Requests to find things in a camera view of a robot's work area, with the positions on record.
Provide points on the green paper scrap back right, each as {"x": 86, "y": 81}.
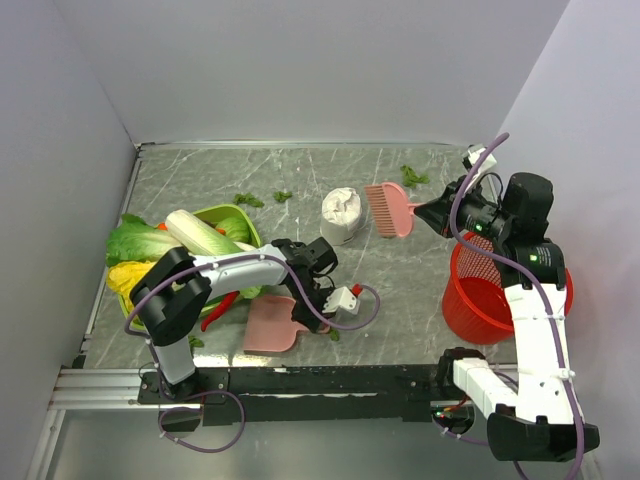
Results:
{"x": 411, "y": 179}

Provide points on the green paper scrap front left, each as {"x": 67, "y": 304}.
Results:
{"x": 195, "y": 342}

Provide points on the red chili pepper toy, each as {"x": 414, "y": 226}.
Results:
{"x": 220, "y": 309}

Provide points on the aluminium rail frame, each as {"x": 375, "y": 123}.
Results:
{"x": 119, "y": 388}

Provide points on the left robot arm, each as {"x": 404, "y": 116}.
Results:
{"x": 170, "y": 297}

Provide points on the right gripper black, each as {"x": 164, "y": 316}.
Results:
{"x": 438, "y": 211}

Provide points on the green lettuce leaf toy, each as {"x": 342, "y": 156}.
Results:
{"x": 134, "y": 240}

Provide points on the yellow corn husk toy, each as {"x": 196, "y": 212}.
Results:
{"x": 123, "y": 277}

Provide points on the green vegetable tray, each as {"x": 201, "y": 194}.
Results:
{"x": 211, "y": 216}

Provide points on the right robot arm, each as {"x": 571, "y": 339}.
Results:
{"x": 541, "y": 420}

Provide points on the white radish toy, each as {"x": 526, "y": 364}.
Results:
{"x": 244, "y": 246}

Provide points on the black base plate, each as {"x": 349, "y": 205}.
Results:
{"x": 407, "y": 392}

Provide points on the napa cabbage toy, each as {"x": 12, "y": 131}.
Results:
{"x": 198, "y": 237}

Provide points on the green paper scrap back left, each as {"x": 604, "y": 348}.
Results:
{"x": 248, "y": 199}

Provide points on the pink dustpan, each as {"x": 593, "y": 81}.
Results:
{"x": 270, "y": 327}

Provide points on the green paper scrap back centre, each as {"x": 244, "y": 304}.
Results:
{"x": 282, "y": 196}

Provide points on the pink hand brush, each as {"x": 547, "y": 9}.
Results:
{"x": 391, "y": 208}

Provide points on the red mesh basket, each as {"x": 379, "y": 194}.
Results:
{"x": 486, "y": 301}

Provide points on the white paper roll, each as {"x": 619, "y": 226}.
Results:
{"x": 341, "y": 213}

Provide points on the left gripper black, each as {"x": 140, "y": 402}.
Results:
{"x": 309, "y": 317}

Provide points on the round green cabbage toy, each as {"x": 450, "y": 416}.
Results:
{"x": 235, "y": 228}

